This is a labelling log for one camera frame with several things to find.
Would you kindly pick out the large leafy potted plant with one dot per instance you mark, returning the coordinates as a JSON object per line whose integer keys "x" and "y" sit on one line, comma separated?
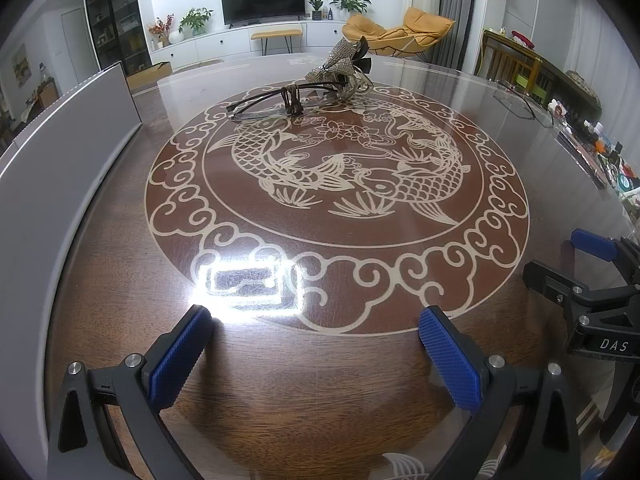
{"x": 350, "y": 2}

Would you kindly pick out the black television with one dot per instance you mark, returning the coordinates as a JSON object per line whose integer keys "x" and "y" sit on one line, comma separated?
{"x": 262, "y": 2}

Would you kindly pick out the cardboard box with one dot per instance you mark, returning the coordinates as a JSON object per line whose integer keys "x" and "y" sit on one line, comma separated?
{"x": 147, "y": 76}

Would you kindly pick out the dark long packet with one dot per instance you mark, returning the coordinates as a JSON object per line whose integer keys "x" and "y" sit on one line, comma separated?
{"x": 580, "y": 157}

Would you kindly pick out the grey curtain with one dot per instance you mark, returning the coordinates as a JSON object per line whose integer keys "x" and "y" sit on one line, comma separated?
{"x": 457, "y": 10}

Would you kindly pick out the wooden bench with metal legs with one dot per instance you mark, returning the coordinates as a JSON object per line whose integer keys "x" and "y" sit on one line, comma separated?
{"x": 276, "y": 34}

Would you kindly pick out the small potted plant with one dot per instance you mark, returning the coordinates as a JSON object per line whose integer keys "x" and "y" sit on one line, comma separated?
{"x": 316, "y": 9}

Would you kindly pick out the vase with red flowers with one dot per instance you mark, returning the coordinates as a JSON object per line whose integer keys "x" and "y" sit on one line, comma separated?
{"x": 160, "y": 30}

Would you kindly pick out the white round vase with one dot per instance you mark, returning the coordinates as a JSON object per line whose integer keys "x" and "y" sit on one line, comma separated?
{"x": 175, "y": 37}

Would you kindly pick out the bushy green potted plant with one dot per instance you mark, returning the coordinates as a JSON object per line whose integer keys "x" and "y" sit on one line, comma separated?
{"x": 196, "y": 21}

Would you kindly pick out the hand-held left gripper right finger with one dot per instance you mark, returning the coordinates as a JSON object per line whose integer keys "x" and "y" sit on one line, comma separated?
{"x": 450, "y": 360}

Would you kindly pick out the framed painting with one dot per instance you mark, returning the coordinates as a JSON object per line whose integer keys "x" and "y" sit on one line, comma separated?
{"x": 20, "y": 64}

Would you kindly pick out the white television cabinet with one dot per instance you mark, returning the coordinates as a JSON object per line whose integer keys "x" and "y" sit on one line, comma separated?
{"x": 220, "y": 45}

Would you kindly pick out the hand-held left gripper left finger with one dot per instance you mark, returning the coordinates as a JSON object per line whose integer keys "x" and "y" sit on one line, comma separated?
{"x": 175, "y": 360}

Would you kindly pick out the clutter of small bottles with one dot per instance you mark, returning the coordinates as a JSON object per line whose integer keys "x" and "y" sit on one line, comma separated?
{"x": 610, "y": 155}

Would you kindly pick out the clear frame glasses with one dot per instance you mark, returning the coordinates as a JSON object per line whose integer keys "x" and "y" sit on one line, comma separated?
{"x": 500, "y": 94}

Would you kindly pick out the dark glass display cabinet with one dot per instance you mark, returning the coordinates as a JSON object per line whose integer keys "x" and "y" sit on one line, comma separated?
{"x": 117, "y": 15}

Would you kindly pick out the orange lounge chair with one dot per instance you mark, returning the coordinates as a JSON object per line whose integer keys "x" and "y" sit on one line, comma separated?
{"x": 380, "y": 35}

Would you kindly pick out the grey panel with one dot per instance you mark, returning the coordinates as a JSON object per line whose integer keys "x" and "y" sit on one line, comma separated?
{"x": 60, "y": 135}

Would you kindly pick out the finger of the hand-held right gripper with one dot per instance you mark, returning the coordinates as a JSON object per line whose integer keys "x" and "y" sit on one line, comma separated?
{"x": 550, "y": 280}
{"x": 592, "y": 245}

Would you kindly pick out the rhinestone bow hair clip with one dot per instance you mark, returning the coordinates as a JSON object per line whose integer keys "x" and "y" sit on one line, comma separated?
{"x": 340, "y": 67}

